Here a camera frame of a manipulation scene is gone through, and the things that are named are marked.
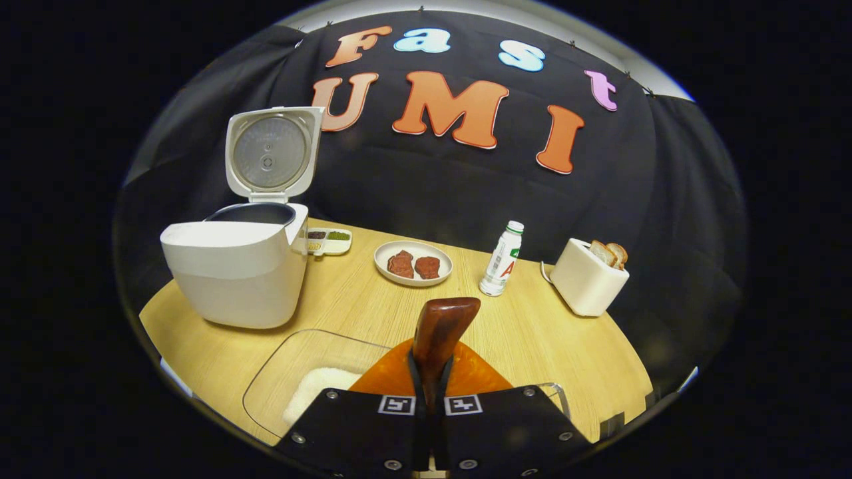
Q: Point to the clear plastic rice container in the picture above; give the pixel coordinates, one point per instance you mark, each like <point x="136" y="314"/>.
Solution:
<point x="299" y="359"/>

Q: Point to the white drink bottle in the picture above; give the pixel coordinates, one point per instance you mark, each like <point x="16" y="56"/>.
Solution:
<point x="500" y="266"/>

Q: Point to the red meat piece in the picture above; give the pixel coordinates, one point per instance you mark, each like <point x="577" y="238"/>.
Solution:
<point x="401" y="265"/>
<point x="428" y="267"/>

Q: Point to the white rice cooker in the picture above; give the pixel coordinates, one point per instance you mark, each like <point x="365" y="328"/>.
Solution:
<point x="233" y="273"/>

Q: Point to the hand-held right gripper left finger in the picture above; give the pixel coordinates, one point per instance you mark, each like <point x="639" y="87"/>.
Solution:
<point x="359" y="432"/>

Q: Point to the white toaster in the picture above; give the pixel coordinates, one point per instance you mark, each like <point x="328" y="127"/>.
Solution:
<point x="586" y="286"/>

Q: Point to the brown wooden spoon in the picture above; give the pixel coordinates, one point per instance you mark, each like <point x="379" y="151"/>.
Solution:
<point x="439" y="332"/>

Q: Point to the small black clip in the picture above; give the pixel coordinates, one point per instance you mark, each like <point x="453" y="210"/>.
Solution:
<point x="611" y="426"/>

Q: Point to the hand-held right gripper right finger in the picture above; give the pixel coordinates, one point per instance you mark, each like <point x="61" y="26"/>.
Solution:
<point x="506" y="432"/>

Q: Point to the white divided condiment tray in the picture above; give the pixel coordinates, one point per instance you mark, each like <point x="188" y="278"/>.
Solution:
<point x="329" y="243"/>

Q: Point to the white oval plate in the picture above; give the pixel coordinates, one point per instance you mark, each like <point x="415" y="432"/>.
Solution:
<point x="413" y="283"/>

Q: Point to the white rice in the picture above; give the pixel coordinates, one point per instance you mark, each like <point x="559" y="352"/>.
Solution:
<point x="319" y="389"/>

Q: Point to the toasted bread slice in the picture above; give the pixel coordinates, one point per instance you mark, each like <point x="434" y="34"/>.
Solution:
<point x="601" y="253"/>
<point x="620" y="255"/>

